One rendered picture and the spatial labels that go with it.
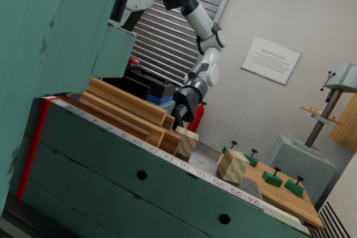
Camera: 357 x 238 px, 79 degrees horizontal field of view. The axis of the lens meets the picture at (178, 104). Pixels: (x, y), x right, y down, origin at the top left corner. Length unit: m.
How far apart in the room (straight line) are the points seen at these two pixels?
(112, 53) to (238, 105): 2.98
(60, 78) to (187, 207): 0.18
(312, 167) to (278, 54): 1.53
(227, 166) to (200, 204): 0.16
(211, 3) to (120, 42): 3.18
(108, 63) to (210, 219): 0.22
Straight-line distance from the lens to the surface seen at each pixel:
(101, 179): 0.29
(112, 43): 0.29
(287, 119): 3.26
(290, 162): 2.35
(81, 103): 0.35
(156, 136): 0.32
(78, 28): 0.18
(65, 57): 0.18
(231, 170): 0.40
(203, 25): 1.02
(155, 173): 0.25
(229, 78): 3.23
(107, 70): 0.30
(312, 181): 2.43
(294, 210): 1.51
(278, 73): 3.21
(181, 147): 0.41
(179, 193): 0.26
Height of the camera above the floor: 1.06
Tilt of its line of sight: 12 degrees down
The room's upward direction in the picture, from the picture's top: 23 degrees clockwise
